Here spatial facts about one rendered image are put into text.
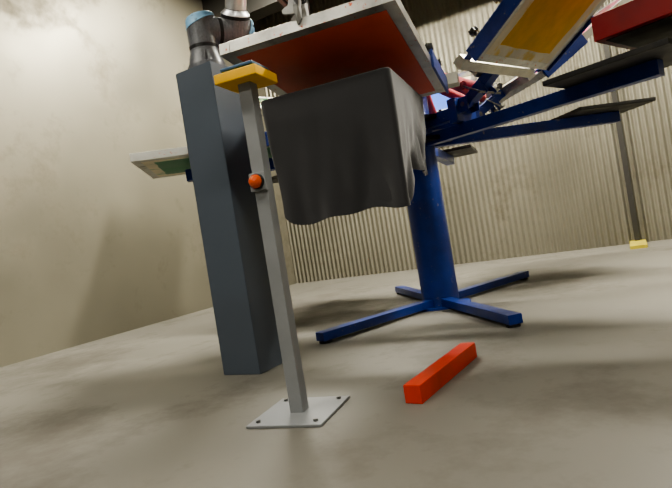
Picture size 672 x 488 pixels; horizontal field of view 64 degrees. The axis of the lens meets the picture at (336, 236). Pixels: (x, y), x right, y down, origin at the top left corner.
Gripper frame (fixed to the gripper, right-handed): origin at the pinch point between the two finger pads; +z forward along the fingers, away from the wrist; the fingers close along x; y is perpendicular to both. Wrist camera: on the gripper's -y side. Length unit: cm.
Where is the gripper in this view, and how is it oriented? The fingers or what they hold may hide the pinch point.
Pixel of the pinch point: (303, 23)
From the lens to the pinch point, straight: 176.5
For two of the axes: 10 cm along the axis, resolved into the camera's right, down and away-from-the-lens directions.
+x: -3.7, -0.8, -9.3
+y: -9.2, 1.5, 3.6
